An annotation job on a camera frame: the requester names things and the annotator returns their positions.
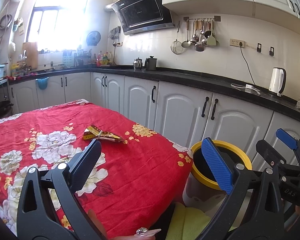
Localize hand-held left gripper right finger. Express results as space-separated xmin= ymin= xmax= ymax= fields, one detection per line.
xmin=197 ymin=137 xmax=285 ymax=240

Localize hanging kitchen tools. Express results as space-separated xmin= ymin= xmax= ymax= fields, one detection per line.
xmin=109 ymin=26 xmax=122 ymax=47

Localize wall utensil rail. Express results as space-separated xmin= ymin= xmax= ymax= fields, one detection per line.
xmin=183 ymin=16 xmax=221 ymax=22

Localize small blue fan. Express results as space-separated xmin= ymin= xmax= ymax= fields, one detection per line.
xmin=86 ymin=31 xmax=101 ymax=46

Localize beige wall socket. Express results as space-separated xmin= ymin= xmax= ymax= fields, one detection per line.
xmin=229 ymin=39 xmax=245 ymax=48

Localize kitchen window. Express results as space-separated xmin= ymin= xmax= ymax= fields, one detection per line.
xmin=26 ymin=0 xmax=92 ymax=52

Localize yellow brown snack wrapper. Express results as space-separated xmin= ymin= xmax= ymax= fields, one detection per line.
xmin=83 ymin=125 xmax=127 ymax=144

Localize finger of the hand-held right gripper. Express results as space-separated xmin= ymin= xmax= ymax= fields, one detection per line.
xmin=256 ymin=140 xmax=300 ymax=178
xmin=276 ymin=129 xmax=300 ymax=162

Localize person's left hand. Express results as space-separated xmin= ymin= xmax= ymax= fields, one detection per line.
xmin=87 ymin=208 xmax=162 ymax=240

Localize wire mesh strainer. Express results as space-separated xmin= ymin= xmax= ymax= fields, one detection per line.
xmin=171 ymin=21 xmax=183 ymax=55

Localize row of condiment bottles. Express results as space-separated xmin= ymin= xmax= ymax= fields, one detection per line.
xmin=94 ymin=51 xmax=114 ymax=67

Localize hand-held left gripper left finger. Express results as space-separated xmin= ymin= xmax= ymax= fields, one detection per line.
xmin=16 ymin=139 xmax=108 ymax=240

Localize steel spoon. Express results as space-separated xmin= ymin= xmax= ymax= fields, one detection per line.
xmin=190 ymin=19 xmax=199 ymax=44

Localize white electric kettle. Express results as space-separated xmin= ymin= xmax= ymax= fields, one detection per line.
xmin=269 ymin=67 xmax=287 ymax=97

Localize wooden cutting board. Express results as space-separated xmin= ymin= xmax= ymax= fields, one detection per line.
xmin=22 ymin=42 xmax=38 ymax=70

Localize white lower cabinets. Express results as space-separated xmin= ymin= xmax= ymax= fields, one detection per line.
xmin=9 ymin=72 xmax=300 ymax=165

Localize coiled hose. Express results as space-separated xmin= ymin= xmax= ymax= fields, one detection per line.
xmin=0 ymin=14 xmax=13 ymax=29

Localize dark ladle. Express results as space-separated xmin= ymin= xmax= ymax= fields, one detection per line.
xmin=194 ymin=20 xmax=205 ymax=52

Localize white charger with cable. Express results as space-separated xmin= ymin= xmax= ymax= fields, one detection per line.
xmin=231 ymin=83 xmax=262 ymax=96

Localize silver exhaust duct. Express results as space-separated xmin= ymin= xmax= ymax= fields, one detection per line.
xmin=104 ymin=1 xmax=118 ymax=13

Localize green spatula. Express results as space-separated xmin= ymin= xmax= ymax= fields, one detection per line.
xmin=206 ymin=21 xmax=219 ymax=47

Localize dark lidded jug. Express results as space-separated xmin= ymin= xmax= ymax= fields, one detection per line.
xmin=144 ymin=56 xmax=157 ymax=71

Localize red floral tablecloth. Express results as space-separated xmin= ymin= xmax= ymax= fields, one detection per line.
xmin=0 ymin=99 xmax=194 ymax=240

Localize black countertop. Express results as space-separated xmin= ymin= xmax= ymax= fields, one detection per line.
xmin=7 ymin=66 xmax=300 ymax=125

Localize blue hanging bin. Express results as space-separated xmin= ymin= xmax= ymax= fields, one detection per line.
xmin=35 ymin=77 xmax=50 ymax=90

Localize yellow green garment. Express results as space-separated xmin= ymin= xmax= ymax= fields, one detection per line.
xmin=165 ymin=202 xmax=220 ymax=240

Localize black range hood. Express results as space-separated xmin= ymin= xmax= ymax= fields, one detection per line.
xmin=112 ymin=0 xmax=175 ymax=35

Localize black power cable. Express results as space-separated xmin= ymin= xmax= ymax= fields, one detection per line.
xmin=240 ymin=47 xmax=257 ymax=85

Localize teal drawer organizer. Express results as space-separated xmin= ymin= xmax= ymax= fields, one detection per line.
xmin=62 ymin=50 xmax=75 ymax=67

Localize yellow rimmed trash bin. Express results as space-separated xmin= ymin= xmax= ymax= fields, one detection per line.
xmin=182 ymin=140 xmax=252 ymax=207

